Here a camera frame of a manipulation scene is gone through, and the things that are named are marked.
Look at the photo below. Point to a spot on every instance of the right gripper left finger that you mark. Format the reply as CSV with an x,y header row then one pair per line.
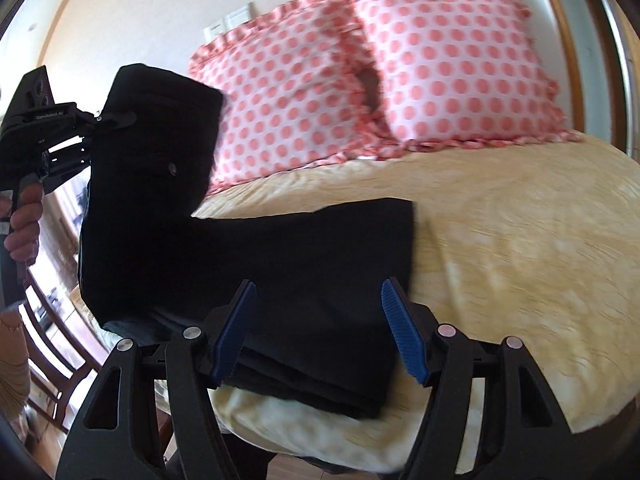
x,y
226,330

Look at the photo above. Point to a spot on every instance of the person's left hand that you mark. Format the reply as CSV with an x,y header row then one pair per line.
x,y
23,242

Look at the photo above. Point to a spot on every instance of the black pants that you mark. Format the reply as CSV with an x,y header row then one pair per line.
x,y
149,267

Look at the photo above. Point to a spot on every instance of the wooden door frame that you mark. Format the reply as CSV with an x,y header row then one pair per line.
x,y
601,63

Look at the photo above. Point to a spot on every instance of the white wall socket plates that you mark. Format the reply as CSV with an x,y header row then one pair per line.
x,y
232,20

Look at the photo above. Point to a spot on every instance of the cream yellow bedspread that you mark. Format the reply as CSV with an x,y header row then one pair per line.
x,y
537,241

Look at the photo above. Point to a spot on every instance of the polka dot pillow near window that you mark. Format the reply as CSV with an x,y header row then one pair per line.
x,y
292,95

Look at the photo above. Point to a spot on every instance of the dark wooden chair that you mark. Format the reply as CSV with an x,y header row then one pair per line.
x,y
58,363

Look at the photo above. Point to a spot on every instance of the polka dot pillow near door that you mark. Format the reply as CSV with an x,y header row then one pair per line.
x,y
459,74

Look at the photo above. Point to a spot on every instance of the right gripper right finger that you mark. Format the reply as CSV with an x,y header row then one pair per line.
x,y
411,326

